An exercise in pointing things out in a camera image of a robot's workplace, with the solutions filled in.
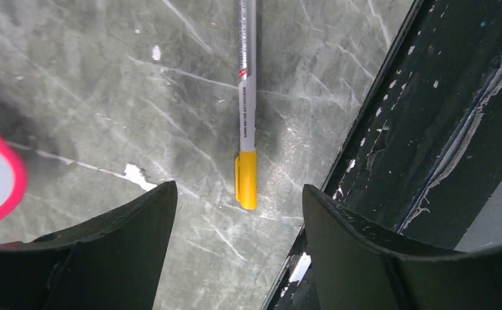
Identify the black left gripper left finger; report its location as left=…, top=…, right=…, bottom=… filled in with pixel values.
left=0, top=181, right=177, bottom=309

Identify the yellow marker cap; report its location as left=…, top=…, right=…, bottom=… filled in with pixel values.
left=234, top=150, right=257, bottom=210

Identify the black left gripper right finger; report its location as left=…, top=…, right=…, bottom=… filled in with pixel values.
left=302, top=184, right=502, bottom=309

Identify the white marker pen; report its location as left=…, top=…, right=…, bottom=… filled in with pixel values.
left=237, top=0, right=257, bottom=152

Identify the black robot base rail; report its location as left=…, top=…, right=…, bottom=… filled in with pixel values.
left=262, top=1, right=502, bottom=309

